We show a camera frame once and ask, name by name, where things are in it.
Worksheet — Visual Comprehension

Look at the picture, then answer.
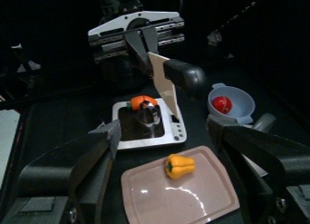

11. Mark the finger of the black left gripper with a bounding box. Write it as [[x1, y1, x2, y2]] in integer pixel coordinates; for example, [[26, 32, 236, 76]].
[[140, 25, 160, 55], [122, 28, 153, 77]]

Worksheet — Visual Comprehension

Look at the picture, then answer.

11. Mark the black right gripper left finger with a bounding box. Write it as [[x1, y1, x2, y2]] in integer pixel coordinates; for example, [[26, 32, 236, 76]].
[[15, 118, 122, 224]]

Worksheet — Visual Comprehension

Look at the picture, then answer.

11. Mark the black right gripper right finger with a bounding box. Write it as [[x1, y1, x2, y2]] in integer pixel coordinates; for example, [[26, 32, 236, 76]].
[[205, 117, 310, 224]]

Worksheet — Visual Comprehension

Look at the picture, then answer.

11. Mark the wooden spatula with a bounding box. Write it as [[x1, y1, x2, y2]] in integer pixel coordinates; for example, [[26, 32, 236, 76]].
[[146, 51, 208, 117]]

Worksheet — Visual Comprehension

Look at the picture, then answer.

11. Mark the white flat panel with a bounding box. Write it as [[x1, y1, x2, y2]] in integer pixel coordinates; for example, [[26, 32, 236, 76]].
[[0, 109, 21, 190]]

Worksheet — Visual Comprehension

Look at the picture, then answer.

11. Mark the orange toy vegetable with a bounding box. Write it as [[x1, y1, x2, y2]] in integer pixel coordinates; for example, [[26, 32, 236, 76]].
[[124, 94, 158, 112]]

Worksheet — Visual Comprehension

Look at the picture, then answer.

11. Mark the light blue bowl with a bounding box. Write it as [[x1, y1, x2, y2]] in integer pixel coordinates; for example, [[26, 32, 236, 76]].
[[205, 83, 256, 126]]

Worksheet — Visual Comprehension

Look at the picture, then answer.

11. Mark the yellow toy bell pepper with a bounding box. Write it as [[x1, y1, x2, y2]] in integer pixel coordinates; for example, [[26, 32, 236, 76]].
[[162, 153, 196, 180]]

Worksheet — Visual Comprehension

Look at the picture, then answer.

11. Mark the red toy tomato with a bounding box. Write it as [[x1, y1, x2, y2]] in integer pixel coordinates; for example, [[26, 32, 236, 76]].
[[212, 95, 233, 115]]

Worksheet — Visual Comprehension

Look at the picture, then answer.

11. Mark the shiny metal spoon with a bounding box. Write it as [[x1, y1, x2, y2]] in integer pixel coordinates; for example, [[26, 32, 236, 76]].
[[134, 101, 161, 139]]

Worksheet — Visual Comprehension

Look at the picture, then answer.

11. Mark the white rectangular tray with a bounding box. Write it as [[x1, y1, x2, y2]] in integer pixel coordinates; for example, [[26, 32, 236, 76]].
[[110, 97, 186, 151]]

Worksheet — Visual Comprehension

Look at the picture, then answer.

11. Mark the pink plastic cutting board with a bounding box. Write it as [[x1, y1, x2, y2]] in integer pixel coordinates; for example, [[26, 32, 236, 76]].
[[120, 145, 240, 224]]

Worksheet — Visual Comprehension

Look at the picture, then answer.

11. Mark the grey cylindrical handle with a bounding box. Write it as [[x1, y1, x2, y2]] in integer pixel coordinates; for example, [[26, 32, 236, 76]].
[[251, 112, 277, 133]]

